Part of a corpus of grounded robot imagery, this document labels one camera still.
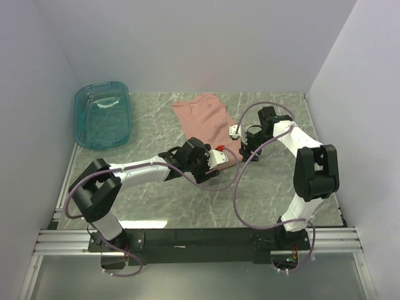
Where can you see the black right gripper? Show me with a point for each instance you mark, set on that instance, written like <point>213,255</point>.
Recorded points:
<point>246,149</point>

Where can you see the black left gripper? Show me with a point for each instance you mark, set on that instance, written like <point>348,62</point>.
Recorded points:
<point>202,176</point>

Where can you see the pink printed t-shirt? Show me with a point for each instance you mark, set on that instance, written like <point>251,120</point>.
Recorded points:
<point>207,119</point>

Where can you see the teal transparent plastic basket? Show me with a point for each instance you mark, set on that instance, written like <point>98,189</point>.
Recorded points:
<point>102,116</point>

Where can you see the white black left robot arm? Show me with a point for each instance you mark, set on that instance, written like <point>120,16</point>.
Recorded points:
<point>95,190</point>

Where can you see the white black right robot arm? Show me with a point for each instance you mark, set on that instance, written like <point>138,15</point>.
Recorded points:
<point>315,177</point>

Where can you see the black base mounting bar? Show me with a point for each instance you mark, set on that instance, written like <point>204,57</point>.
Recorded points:
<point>210,245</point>

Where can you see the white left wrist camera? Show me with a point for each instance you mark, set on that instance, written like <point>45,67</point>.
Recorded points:
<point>216,157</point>

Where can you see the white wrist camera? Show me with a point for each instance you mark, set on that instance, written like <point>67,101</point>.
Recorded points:
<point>235,132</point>
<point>216,157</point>

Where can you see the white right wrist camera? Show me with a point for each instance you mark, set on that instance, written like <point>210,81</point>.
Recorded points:
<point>235,132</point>

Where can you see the aluminium frame rail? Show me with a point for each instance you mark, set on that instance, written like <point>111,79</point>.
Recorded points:
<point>76,242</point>

